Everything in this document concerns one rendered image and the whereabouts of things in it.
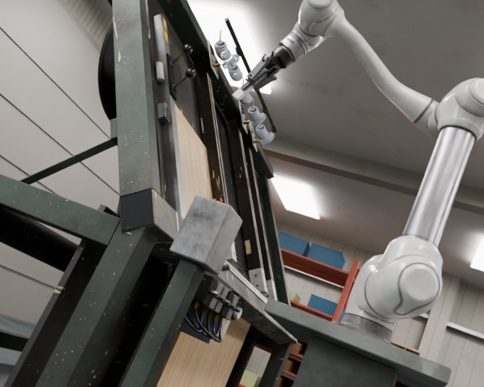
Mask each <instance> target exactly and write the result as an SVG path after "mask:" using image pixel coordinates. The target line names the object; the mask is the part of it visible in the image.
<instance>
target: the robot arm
mask: <svg viewBox="0 0 484 387"><path fill-rule="evenodd" d="M329 37H334V38H337V39H339V40H340V41H342V42H343V43H344V44H345V45H346V46H347V47H348V48H349V49H350V50H351V51H352V52H353V54H354V55H355V56H356V58H357V60H358V61H359V62H360V64H361V65H362V66H363V68H364V69H365V71H366V72H367V74H368V75H369V76H370V78H371V79H372V80H373V82H374V83H375V85H376V86H377V87H378V88H379V89H380V90H381V91H382V92H383V93H384V94H385V95H386V96H387V97H388V98H389V99H390V100H391V101H392V102H393V103H394V104H395V105H396V106H397V107H398V108H399V109H400V110H401V111H402V112H403V113H404V114H405V115H406V116H407V117H408V118H409V119H410V120H411V121H412V122H413V123H414V124H415V125H416V126H417V127H418V128H419V129H420V130H421V131H422V132H423V133H425V134H427V135H428V136H429V137H431V138H432V139H433V140H435V141H437V142H436V146H435V148H434V151H433V154H432V156H431V159H430V161H429V165H428V167H427V169H426V173H425V175H424V178H423V182H422V183H421V186H420V189H419V192H418V194H417V197H416V200H415V203H414V204H413V208H412V211H411V213H410V215H409V219H408V221H407V224H406V227H405V230H404V232H403V235H402V236H401V237H398V238H396V239H395V240H393V241H391V242H390V244H389V245H388V247H387V248H386V251H385V253H384V254H380V255H377V256H373V257H372V258H371V259H369V260H368V261H367V262H366V263H365V264H364V265H363V266H362V268H361V270H360V271H359V274H358V276H357V278H356V281H355V283H354V284H353V288H352V290H351V293H350V297H349V299H348V302H347V305H346V310H345V313H344V315H343V318H342V319H341V321H340V322H335V321H332V323H336V324H338V325H340V326H343V327H346V328H348V329H352V330H353V331H356V332H359V333H361V334H364V335H366V336H369V337H371V338H374V339H377V340H379V341H381V342H384V343H387V344H389V345H392V344H391V343H390V341H391V338H392V334H393V330H394V328H395V326H396V324H397V322H399V321H400V320H401V319H408V318H412V317H415V316H419V315H421V314H424V313H425V312H427V311H428V310H430V309H431V308H432V307H433V306H434V305H435V304H436V302H437V301H438V299H439V297H440V294H441V291H442V285H443V282H442V277H441V272H442V265H443V259H442V257H441V255H440V253H439V251H438V250H437V247H438V245H439V241H440V238H441V236H442V234H443V230H444V227H445V225H446V221H447V218H448V216H449V212H450V210H451V207H452V205H453V201H454V198H455V195H456V192H457V190H458V187H459V183H460V181H461V178H462V174H463V172H464V170H465V167H466V163H467V160H468V158H469V154H470V151H471V150H472V146H473V144H474V143H475V142H477V140H479V139H480V138H481V136H482V134H483V132H484V79H483V78H473V79H469V80H467V81H464V82H462V83H460V84H458V85H457V86H456V87H454V88H453V89H452V90H451V91H450V92H449V93H448V94H447V95H446V96H445V97H444V98H443V99H442V101H441V102H440V103H439V102H437V101H434V100H433V99H432V98H429V97H427V96H425V95H423V94H420V93H418V92H416V91H414V90H412V89H410V88H408V87H406V86H405V85H403V84H401V83H400V82H399V81H397V80H396V79H395V78H394V77H393V76H392V75H391V73H390V72H389V71H388V69H387V68H386V66H385V65H384V64H383V63H382V62H381V60H380V59H379V58H378V56H377V55H376V53H375V52H374V51H373V49H372V48H371V47H370V46H369V44H368V43H367V42H366V40H365V39H364V38H363V36H362V35H361V34H360V33H359V32H358V31H357V30H356V29H355V28H354V27H353V26H352V25H351V24H350V23H349V22H348V21H347V20H346V19H345V16H344V10H343V9H342V8H341V7H340V6H339V4H338V3H337V1H336V0H303V2H302V4H301V6H300V12H299V20H298V22H297V23H296V24H295V27H294V29H293V31H292V32H291V33H290V34H288V35H287V37H285V38H284V39H283V40H282V41H280V43H279V46H278V47H277V48H275V49H274V50H273V51H272V52H271V55H270V56H267V55H266V54H264V55H263V57H262V58H261V60H260V61H259V62H258V63H257V65H256V66H255V67H254V68H253V69H252V71H251V72H250V73H249V74H248V75H247V78H246V79H245V80H246V81H247V82H246V83H244V84H243V85H242V86H241V87H240V88H239V89H238V90H237V91H235V92H234V93H233V94H232V95H233V97H234V98H235V99H236V100H237V101H239V100H240V99H242V98H243V97H244V96H245V95H246V94H248V93H249V92H250V91H252V90H254V91H258V90H260V89H261V88H263V87H264V86H266V85H267V84H269V83H270V82H272V81H276V79H277V78H276V74H277V73H278V72H279V71H280V69H282V68H283V69H285V68H287V67H288V66H289V65H291V64H292V62H293V63H295V62H297V61H298V60H299V59H301V58H302V57H303V56H304V55H305V54H306V53H307V52H308V51H311V50H313V49H315V48H316V47H317V46H318V45H320V44H321V43H322V42H323V41H324V40H325V39H326V38H329Z"/></svg>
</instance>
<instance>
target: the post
mask: <svg viewBox="0 0 484 387"><path fill-rule="evenodd" d="M205 271H206V270H205V269H204V268H203V267H202V266H200V265H199V264H197V263H194V262H192V261H190V260H186V259H184V258H181V261H180V262H179V264H178V266H177V269H176V270H175V272H174V275H173V277H172V279H171V281H170V283H169V285H168V288H167V290H166V292H165V294H164V296H163V298H162V300H161V303H160V305H159V307H158V308H157V311H156V313H155V315H154V318H153V319H152V321H151V324H150V326H149V328H148V330H147V332H146V334H145V336H144V339H143V341H142V343H141V345H140V347H139V349H138V352H137V354H136V356H135V357H134V360H133V362H132V364H131V367H130V369H129V370H128V373H127V375H126V377H125V379H124V381H123V383H122V385H121V387H153V386H154V384H155V382H156V380H157V377H158V375H159V373H160V370H161V368H162V366H163V364H164V361H165V359H166V358H167V354H168V353H169V351H170V349H171V346H172V344H173V342H174V340H175V337H176V335H177V333H178V330H179V328H180V327H181V324H182V322H183V320H184V317H185V316H186V313H187V311H188V309H189V307H190V304H191V302H192V300H193V298H194V295H195V293H196V292H197V288H198V287H199V285H200V283H201V280H202V278H203V276H204V273H205Z"/></svg>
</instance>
